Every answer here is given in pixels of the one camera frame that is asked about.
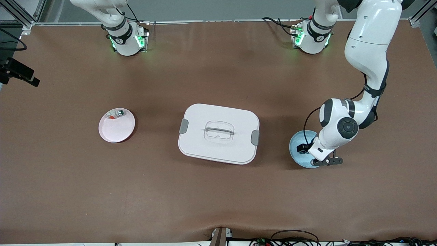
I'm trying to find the aluminium frame post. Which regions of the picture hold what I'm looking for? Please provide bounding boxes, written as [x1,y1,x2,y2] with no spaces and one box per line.
[409,0,437,28]
[0,0,46,30]

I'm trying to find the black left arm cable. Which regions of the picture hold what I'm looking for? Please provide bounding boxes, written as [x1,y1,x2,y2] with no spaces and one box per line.
[303,73,368,144]

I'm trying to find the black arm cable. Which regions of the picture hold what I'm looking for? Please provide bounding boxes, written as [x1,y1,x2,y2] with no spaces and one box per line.
[303,73,368,144]
[0,28,28,52]

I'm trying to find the black cable bundle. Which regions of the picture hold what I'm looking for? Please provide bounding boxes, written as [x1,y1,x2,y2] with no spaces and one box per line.
[341,237,437,246]

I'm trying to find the white switch with green button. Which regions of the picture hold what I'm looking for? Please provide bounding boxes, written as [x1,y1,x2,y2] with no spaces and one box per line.
[106,109,126,121]

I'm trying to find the pink round plate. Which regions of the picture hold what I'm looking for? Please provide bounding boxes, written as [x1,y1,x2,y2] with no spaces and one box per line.
[98,108,136,143]

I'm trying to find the black right base cable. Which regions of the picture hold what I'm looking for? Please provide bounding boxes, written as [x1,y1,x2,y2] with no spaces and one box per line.
[116,3,149,39]

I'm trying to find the black left base cable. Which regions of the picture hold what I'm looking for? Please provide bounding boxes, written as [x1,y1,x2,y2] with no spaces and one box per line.
[262,16,298,36]

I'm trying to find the brown table mat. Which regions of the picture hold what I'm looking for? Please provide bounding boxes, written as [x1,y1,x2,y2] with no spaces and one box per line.
[0,20,437,244]

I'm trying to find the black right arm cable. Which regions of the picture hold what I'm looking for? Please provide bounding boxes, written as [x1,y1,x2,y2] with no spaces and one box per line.
[0,28,28,52]

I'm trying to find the black base cable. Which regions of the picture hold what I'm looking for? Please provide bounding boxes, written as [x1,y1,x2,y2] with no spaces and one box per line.
[262,16,298,36]
[116,3,149,39]

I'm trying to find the white lidded storage box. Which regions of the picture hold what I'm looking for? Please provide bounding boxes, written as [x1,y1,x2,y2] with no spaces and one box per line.
[178,104,260,165]

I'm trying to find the brown mounting post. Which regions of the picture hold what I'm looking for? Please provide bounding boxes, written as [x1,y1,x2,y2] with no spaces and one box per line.
[210,227,226,246]

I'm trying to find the aluminium frame rail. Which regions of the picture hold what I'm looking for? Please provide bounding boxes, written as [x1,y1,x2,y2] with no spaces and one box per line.
[32,19,412,26]

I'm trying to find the light blue round plate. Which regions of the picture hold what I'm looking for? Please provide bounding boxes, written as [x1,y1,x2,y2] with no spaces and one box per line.
[289,130,328,169]

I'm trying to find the black looped cable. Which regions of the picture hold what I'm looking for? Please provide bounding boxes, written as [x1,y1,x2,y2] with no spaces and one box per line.
[270,230,320,246]

